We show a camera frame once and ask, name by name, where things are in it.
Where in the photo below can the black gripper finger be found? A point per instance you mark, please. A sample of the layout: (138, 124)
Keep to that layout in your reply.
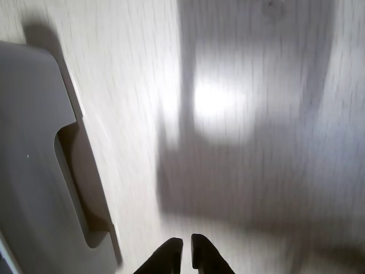
(168, 258)
(205, 254)

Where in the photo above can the grey plastic drawer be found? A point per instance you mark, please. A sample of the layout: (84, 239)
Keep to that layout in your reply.
(31, 160)

